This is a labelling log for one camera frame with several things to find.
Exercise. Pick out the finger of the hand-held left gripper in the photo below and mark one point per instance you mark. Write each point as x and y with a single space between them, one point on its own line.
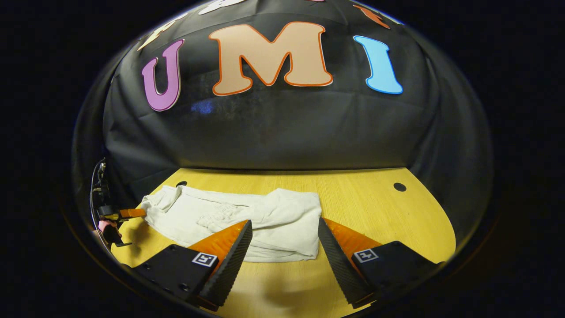
132 213

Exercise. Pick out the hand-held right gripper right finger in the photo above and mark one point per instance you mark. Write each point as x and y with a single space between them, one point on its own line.
340 267

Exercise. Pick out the black backdrop cloth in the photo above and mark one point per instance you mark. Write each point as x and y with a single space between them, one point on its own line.
282 132

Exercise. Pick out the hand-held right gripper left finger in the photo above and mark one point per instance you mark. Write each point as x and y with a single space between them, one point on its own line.
229 267

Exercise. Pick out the white jeans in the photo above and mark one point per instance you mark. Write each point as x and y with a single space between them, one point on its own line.
273 212

